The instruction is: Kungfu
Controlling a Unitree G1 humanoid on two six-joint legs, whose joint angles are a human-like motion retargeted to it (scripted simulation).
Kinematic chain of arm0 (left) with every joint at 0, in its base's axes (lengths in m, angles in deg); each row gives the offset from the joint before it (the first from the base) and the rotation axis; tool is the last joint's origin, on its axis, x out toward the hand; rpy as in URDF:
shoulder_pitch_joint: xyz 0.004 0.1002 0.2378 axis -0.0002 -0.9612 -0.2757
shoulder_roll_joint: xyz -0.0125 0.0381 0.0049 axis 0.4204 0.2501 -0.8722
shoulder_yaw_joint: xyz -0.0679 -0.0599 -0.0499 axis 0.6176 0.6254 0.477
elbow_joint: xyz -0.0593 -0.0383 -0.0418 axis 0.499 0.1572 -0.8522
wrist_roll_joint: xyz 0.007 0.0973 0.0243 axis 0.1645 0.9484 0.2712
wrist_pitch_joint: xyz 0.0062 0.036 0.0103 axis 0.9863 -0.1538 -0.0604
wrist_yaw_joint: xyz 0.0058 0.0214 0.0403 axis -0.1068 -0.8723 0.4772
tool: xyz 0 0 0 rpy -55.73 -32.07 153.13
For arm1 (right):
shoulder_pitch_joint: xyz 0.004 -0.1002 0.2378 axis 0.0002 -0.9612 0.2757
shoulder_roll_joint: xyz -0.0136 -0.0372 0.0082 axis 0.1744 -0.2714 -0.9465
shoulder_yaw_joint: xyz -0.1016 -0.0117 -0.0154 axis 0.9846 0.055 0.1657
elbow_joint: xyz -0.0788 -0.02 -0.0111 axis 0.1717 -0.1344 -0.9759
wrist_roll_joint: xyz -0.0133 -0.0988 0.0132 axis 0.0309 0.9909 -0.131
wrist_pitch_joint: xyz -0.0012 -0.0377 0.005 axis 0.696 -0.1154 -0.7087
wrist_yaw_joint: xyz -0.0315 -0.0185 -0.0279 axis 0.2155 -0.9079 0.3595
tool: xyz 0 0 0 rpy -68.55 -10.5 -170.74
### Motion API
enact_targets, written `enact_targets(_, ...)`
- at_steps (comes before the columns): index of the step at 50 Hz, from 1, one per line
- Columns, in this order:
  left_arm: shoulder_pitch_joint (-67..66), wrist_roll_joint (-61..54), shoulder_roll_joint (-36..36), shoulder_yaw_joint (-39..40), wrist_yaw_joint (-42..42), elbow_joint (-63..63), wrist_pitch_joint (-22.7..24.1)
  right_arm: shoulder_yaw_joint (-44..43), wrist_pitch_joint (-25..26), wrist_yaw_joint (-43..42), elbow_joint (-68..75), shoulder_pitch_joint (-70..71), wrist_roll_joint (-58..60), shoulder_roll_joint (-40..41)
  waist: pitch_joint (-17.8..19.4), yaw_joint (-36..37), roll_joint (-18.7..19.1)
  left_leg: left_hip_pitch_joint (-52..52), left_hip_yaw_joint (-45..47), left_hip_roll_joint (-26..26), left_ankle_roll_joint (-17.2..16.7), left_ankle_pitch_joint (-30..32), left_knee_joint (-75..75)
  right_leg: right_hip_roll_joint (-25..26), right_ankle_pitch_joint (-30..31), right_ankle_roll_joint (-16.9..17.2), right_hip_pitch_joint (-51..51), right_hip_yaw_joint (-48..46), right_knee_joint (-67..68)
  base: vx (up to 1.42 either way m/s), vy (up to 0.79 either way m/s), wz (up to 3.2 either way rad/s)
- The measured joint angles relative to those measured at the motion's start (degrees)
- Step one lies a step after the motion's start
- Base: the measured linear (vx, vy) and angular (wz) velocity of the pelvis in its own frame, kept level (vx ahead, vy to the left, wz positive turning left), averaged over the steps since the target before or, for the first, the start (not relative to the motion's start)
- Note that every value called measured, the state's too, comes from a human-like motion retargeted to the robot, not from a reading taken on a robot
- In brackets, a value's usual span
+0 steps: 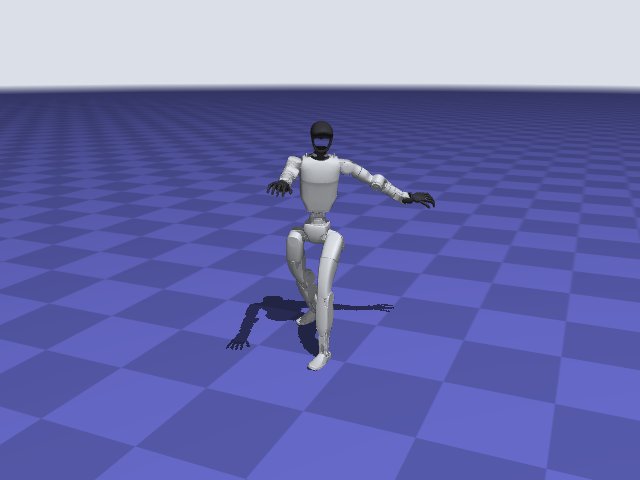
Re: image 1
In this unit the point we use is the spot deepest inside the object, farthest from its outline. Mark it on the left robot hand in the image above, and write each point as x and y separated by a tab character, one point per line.
419	198

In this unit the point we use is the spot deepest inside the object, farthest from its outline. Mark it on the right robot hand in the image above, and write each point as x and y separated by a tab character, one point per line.
281	186

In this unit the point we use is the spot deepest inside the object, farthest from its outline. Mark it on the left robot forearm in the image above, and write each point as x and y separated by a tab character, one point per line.
394	192

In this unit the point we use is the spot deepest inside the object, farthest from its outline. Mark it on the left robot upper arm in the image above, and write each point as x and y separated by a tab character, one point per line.
348	167

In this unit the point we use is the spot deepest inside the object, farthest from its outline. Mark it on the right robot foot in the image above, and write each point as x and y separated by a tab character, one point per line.
307	318

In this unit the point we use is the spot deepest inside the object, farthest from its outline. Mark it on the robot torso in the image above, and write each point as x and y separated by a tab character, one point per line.
318	190

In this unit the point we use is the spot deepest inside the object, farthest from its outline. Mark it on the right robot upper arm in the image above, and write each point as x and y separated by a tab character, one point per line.
294	165

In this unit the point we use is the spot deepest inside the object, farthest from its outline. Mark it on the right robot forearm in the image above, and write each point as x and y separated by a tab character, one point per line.
287	176

